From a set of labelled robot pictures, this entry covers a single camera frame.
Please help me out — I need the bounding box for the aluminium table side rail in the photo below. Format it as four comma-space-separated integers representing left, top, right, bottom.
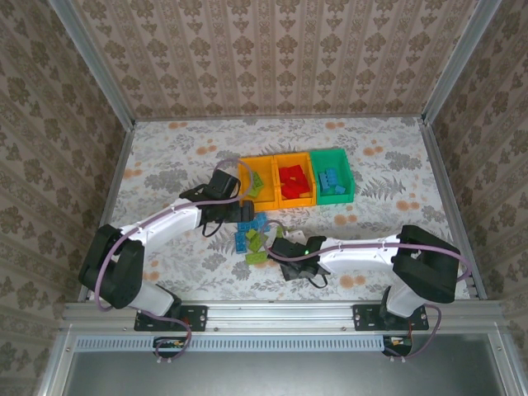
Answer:
80, 119, 136, 302
417, 117, 487, 300

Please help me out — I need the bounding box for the yellow plastic bin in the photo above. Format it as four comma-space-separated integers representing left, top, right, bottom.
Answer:
272, 151, 318, 210
238, 154, 280, 212

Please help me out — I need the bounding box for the aluminium back rail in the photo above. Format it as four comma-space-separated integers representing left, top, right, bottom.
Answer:
132, 114, 422, 123

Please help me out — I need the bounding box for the thin black left camera cable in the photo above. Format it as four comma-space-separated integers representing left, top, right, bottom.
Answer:
200, 220, 226, 239

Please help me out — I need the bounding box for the floral patterned table cloth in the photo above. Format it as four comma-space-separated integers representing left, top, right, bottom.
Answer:
105, 117, 475, 302

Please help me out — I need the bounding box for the green plastic bin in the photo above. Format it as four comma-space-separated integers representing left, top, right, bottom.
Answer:
309, 148, 356, 206

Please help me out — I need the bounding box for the aluminium frame post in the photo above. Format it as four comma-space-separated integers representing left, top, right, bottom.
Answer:
48, 0, 136, 127
422, 0, 503, 125

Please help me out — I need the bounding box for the aluminium front mounting rail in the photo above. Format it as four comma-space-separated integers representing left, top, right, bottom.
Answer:
61, 299, 503, 332

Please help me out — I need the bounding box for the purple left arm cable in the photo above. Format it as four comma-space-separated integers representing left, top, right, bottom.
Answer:
97, 158, 252, 366

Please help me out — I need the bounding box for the slotted white cable duct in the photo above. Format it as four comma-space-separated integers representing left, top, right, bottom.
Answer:
76, 334, 387, 352

